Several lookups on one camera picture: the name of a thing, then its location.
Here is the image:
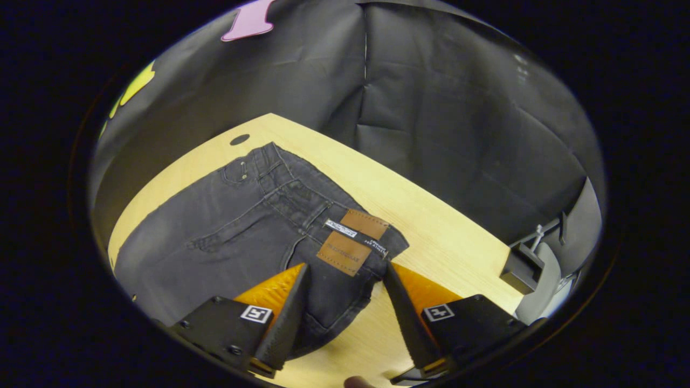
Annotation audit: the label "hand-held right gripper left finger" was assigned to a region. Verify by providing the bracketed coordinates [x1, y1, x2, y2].
[171, 263, 311, 378]

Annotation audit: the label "black backdrop cloth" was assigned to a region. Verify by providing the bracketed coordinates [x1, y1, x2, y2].
[89, 0, 604, 246]

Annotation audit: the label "grey office chair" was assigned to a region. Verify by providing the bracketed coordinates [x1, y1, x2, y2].
[500, 178, 603, 325]

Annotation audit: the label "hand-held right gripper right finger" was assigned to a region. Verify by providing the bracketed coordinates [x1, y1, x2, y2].
[383, 262, 526, 384]

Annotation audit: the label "dark grey jeans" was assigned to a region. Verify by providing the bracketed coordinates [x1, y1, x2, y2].
[114, 142, 409, 361]

